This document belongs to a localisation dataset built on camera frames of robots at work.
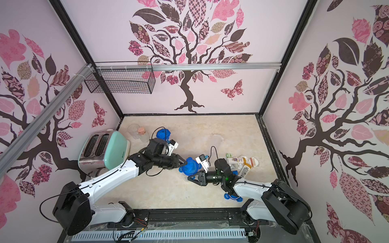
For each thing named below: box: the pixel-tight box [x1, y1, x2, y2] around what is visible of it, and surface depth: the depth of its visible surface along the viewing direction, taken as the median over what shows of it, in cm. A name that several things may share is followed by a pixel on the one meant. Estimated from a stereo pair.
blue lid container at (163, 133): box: [156, 128, 172, 144], surface depth 94 cm
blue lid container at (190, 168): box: [178, 156, 203, 180], surface depth 77 cm
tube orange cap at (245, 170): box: [240, 163, 252, 179], surface depth 90 cm
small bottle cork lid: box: [137, 126, 146, 136], surface depth 100 cm
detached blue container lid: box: [223, 192, 244, 202], surface depth 81 cm
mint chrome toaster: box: [78, 129, 131, 178], surface depth 83 cm
